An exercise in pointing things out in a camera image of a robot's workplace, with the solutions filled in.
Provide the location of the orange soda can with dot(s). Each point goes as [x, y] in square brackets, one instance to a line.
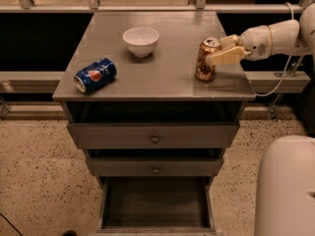
[203, 71]

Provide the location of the grey open bottom drawer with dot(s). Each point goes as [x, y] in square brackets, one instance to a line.
[155, 206]

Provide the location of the grey wooden drawer cabinet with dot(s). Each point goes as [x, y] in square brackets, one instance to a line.
[158, 88]

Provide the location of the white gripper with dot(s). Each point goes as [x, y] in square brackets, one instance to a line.
[256, 43]

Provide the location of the metal stand pole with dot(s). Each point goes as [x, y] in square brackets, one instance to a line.
[285, 84]

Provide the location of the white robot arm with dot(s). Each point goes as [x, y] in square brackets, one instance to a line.
[266, 186]

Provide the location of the blue Pepsi can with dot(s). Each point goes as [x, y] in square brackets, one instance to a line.
[95, 76]

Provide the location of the grey top drawer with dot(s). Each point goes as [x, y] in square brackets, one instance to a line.
[152, 135]

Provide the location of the white ceramic bowl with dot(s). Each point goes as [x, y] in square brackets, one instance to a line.
[141, 41]

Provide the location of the grey middle drawer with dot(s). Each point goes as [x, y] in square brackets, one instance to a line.
[138, 167]

